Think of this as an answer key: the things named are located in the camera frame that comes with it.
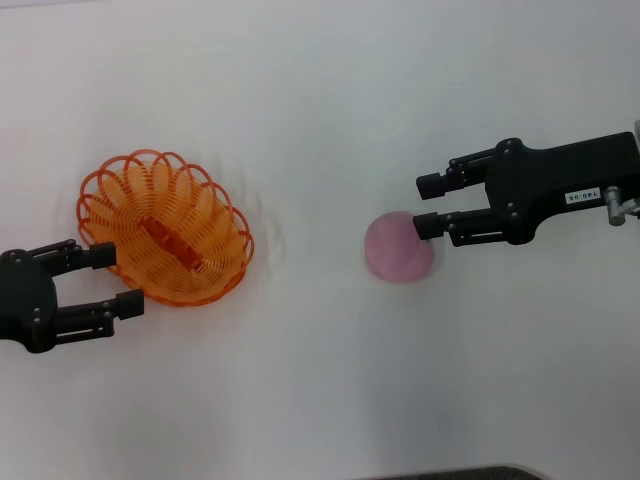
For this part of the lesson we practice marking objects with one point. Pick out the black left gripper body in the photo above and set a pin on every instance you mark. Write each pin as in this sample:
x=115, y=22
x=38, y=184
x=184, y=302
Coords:
x=27, y=300

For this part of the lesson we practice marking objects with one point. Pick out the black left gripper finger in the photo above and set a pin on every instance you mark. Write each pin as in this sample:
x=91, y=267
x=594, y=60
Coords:
x=100, y=256
x=130, y=305

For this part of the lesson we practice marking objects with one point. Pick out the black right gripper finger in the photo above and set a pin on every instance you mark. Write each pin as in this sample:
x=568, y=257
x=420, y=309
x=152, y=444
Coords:
x=427, y=226
x=430, y=186

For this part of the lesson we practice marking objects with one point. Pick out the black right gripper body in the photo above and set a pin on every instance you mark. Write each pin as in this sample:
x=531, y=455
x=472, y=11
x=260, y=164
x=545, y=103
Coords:
x=540, y=180

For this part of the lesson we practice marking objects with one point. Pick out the pink toy peach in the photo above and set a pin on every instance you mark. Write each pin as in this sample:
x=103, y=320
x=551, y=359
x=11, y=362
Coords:
x=395, y=252

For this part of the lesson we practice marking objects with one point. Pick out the orange plastic woven basket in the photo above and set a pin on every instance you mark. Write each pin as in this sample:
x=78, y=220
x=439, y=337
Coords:
x=170, y=240

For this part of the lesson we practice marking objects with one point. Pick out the dark robot base cover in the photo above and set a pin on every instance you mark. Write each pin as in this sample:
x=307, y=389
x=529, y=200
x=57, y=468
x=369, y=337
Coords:
x=450, y=475

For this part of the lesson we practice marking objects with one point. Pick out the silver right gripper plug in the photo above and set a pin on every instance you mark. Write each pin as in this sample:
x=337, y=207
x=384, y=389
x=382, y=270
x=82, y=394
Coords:
x=613, y=205

